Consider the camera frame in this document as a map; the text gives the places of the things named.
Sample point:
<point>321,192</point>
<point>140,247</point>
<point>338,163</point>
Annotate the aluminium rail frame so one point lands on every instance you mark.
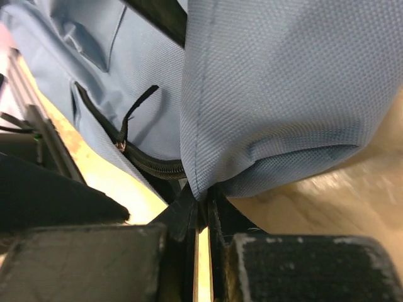
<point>29,133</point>

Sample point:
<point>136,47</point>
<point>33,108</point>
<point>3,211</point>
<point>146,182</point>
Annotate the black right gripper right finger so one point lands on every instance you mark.
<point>249,264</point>

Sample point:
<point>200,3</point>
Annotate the blue fabric backpack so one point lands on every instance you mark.
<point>246,95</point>

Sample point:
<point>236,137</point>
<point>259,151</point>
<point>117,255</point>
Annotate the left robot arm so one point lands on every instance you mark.
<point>35,197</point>

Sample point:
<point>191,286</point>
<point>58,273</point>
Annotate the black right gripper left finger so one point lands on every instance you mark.
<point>152,262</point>

